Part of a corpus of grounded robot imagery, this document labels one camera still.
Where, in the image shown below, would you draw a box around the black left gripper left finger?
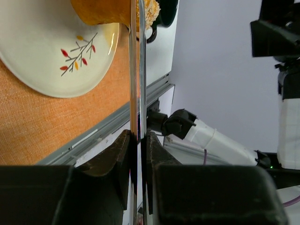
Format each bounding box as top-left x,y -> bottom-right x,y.
0,130 -> 130,225

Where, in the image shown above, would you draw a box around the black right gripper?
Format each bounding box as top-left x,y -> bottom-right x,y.
250,0 -> 300,70

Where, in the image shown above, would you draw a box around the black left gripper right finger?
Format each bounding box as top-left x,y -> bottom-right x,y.
146,132 -> 288,225

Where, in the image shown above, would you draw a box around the silver metal tongs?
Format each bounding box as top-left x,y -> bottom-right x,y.
129,0 -> 148,225

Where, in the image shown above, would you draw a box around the large sugared orange bread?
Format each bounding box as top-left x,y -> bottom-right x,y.
70,0 -> 161,31

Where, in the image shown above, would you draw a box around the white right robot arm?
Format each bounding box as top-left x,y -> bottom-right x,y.
173,0 -> 300,189

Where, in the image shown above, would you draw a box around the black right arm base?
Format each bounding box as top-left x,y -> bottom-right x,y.
147,99 -> 168,136

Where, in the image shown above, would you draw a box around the orange cloth placemat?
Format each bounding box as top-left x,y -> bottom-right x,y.
0,42 -> 132,165

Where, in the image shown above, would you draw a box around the dark green mug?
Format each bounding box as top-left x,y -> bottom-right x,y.
146,0 -> 179,44

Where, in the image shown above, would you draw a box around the cream ceramic plate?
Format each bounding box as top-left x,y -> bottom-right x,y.
0,0 -> 120,98

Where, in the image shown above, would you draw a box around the aluminium table frame rail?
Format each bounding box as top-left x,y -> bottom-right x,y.
37,74 -> 173,165

